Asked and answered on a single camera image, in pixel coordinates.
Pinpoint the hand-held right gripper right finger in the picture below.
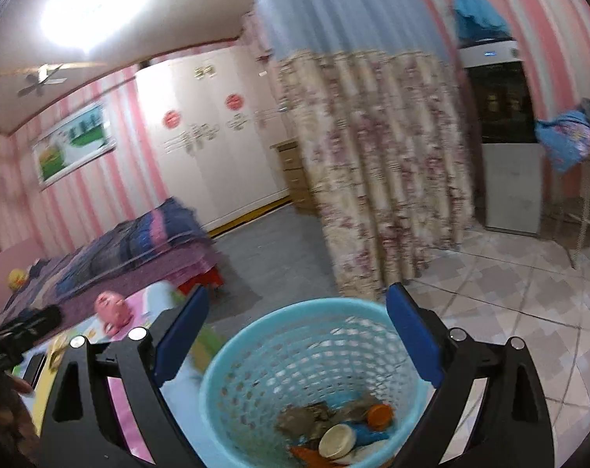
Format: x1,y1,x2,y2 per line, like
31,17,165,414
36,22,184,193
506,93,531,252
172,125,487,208
386,283,556,468

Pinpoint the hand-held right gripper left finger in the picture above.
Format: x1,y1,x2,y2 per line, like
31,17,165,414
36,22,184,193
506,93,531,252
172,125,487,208
36,285,210,468

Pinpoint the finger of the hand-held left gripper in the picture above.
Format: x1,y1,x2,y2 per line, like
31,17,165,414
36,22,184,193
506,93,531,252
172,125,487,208
0,305,62,347

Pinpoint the light blue plastic basket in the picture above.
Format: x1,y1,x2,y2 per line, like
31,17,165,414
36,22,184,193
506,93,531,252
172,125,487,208
199,298,435,468

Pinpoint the orange peel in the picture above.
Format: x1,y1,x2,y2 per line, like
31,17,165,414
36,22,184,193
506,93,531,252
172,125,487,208
366,402,396,430

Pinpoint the white round lid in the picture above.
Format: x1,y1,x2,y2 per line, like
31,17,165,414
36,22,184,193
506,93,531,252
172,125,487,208
318,423,358,460

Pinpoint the brown cloth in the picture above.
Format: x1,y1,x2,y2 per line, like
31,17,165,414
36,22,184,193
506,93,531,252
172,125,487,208
275,400,345,442

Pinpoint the orange snack bag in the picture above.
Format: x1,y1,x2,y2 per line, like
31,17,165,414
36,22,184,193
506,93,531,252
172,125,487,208
290,446,335,466

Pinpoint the person's left hand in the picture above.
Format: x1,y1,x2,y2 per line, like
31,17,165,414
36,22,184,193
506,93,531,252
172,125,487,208
7,375,35,395

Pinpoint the black phone case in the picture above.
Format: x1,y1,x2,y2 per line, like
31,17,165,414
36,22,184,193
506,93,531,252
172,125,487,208
24,353,47,386

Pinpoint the red stool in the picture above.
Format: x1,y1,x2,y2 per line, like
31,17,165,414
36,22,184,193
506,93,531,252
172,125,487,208
178,268,225,293

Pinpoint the cartoon printed tablecloth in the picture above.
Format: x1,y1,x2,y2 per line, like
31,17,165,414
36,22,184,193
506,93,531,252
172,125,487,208
12,280,227,468

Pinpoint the person's floral clothing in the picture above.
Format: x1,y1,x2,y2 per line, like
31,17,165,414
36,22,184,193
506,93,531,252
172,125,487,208
0,375,39,466

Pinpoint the pink pig mug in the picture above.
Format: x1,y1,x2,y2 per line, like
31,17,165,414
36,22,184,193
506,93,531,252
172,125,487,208
94,290,132,335

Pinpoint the pink bed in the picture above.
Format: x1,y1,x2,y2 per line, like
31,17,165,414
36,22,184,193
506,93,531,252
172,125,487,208
0,197,225,332

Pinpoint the purple patchwork blanket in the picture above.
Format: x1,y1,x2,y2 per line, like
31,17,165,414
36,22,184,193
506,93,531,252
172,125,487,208
27,197,213,298

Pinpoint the wooden desk with drawers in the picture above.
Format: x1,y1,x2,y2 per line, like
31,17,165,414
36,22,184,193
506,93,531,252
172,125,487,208
270,139,318,215

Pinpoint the white wardrobe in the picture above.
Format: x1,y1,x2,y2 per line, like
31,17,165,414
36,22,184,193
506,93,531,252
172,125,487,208
134,41,296,232

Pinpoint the blue and floral curtain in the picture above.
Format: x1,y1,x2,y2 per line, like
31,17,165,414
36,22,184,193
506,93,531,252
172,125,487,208
241,0,476,303

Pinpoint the ceiling fan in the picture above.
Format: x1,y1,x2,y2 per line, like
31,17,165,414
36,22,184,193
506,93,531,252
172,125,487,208
16,62,66,98

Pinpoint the blue printed bag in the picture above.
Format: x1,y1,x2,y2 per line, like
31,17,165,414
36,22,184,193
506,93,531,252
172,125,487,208
534,110,590,174

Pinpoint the blue cloth bundle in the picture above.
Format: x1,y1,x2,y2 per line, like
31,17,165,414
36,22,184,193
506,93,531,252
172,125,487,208
451,0,513,42

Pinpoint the ceiling light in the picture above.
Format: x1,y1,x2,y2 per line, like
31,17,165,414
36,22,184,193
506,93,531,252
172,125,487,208
39,0,154,52

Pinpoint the framed wall picture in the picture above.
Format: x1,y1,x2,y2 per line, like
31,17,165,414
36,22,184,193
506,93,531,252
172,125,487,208
29,100,117,191

